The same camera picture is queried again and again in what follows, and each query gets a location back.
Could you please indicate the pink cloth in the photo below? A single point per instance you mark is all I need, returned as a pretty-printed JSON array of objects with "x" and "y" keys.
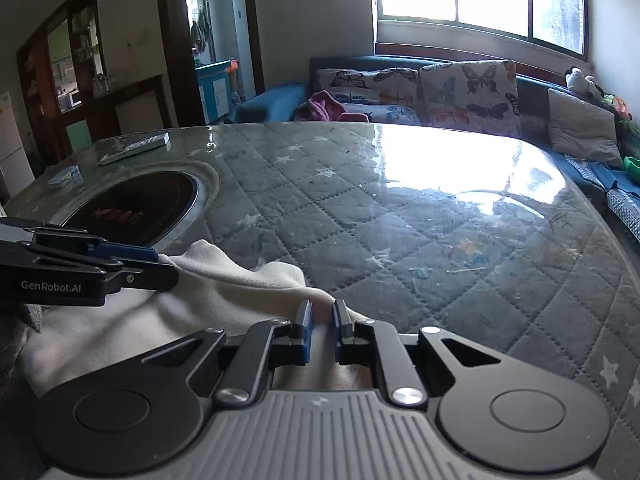
[{"x": 320, "y": 107}]

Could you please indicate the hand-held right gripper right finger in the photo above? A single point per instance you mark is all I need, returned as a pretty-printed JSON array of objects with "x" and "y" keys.
[{"x": 338, "y": 334}]

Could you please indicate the blue sofa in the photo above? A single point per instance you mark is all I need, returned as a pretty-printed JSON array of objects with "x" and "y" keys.
[{"x": 270, "y": 102}]

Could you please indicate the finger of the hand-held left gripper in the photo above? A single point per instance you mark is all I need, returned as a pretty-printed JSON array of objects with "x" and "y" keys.
[
  {"x": 150, "y": 276},
  {"x": 125, "y": 251}
]

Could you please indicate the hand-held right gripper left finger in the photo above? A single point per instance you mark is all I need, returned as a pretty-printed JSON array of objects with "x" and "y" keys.
[{"x": 303, "y": 334}]

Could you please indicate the grey pillow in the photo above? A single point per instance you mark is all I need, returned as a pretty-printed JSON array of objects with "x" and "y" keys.
[{"x": 582, "y": 127}]

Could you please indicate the grey remote control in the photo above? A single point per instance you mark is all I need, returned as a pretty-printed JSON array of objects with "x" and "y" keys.
[{"x": 135, "y": 147}]

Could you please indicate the panda plush toy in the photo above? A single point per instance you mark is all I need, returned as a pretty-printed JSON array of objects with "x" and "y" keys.
[{"x": 575, "y": 80}]

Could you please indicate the white refrigerator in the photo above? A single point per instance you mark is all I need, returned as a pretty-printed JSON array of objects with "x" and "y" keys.
[{"x": 12, "y": 150}]

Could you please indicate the butterfly print pillow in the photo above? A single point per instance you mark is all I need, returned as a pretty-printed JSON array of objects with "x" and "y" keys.
[
  {"x": 385, "y": 114},
  {"x": 365, "y": 82},
  {"x": 470, "y": 95}
]

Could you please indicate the wooden display cabinet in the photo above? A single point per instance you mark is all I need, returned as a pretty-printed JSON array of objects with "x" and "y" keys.
[{"x": 37, "y": 85}]

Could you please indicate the blue cabinet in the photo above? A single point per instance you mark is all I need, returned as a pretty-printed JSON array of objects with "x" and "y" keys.
[{"x": 215, "y": 90}]

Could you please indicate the green and orange plush toy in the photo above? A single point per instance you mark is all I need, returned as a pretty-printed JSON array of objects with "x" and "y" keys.
[{"x": 617, "y": 105}]

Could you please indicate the cream sweatshirt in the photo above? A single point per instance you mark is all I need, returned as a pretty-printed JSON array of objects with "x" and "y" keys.
[{"x": 200, "y": 285}]

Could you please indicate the quilted grey table cover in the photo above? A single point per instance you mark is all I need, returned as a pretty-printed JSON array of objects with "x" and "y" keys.
[{"x": 400, "y": 220}]

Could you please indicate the hanging cloth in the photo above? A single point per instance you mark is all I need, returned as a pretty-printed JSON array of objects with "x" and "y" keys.
[{"x": 201, "y": 30}]

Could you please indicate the wooden sideboard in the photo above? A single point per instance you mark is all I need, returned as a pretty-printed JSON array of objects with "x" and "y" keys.
[{"x": 135, "y": 110}]

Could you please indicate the dark wooden door frame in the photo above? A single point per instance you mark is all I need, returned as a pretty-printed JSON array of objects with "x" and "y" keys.
[{"x": 172, "y": 35}]

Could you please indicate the black round induction cooktop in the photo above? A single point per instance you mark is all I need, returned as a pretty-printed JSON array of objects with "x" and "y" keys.
[{"x": 140, "y": 200}]

